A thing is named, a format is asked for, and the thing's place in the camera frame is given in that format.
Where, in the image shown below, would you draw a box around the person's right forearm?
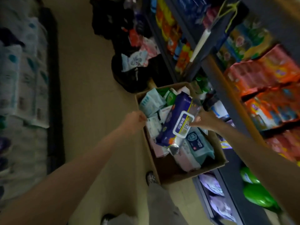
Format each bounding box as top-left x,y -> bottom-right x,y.
217,120 -> 300,223

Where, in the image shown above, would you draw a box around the dark metal shelf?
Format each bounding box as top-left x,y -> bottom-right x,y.
0,0 -> 66,209

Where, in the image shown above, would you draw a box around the green white bottles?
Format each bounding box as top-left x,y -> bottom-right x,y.
191,76 -> 214,101

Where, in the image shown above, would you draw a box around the pink printed pack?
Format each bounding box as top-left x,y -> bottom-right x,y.
140,37 -> 161,60

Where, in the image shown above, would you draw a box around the purple yellow softener pack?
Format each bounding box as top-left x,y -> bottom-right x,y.
216,119 -> 235,151

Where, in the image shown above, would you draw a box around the stack of white roll packs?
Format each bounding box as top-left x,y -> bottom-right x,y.
0,16 -> 50,202

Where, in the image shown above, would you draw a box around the person's left forearm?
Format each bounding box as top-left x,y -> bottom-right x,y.
0,124 -> 128,225

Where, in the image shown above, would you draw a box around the person's right shoe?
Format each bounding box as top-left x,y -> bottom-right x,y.
145,171 -> 160,186

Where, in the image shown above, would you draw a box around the white rolled tube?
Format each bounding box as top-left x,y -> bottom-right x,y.
189,29 -> 212,63

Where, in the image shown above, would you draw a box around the cardboard box of wipes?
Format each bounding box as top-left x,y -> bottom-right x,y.
138,87 -> 216,173

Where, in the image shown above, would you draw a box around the row of orange yellow packs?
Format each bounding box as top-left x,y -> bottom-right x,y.
154,0 -> 194,73

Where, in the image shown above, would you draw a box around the white teal printed pack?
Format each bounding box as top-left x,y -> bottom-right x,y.
121,50 -> 149,73

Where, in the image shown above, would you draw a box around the navy kitchen wipes pack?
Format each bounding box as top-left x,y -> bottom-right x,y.
155,91 -> 202,155

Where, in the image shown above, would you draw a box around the brown cardboard box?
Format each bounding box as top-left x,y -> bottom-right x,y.
134,82 -> 228,186

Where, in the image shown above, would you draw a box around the green plastic bottles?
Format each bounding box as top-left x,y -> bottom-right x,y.
239,166 -> 282,213

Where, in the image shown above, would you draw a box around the row of green yellow packs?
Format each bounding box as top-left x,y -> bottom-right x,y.
216,18 -> 275,69

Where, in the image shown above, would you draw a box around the person's left shoe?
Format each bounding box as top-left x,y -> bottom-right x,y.
100,213 -> 117,225

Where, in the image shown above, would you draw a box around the yellowish hanging strap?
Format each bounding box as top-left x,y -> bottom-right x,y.
216,0 -> 241,33

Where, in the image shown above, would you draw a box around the row of blue purple packs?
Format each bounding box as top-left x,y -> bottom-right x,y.
175,0 -> 219,29

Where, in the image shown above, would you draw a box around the purple refill bags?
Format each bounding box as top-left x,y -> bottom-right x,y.
198,172 -> 238,223

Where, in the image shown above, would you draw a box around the stack of orange red packs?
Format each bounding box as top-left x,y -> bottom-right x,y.
222,44 -> 300,163

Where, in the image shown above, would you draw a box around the person's shoe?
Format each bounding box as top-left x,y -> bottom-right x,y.
100,213 -> 117,225
145,171 -> 160,186

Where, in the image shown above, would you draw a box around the person's grey trousers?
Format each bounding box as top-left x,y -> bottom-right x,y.
112,182 -> 188,225

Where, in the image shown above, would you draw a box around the white blue detergent bag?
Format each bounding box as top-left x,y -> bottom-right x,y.
211,100 -> 230,120

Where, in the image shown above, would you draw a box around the person's left hand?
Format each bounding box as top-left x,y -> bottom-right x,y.
122,110 -> 148,135

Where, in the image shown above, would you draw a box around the person's right hand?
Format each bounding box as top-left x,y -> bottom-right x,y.
188,110 -> 223,134

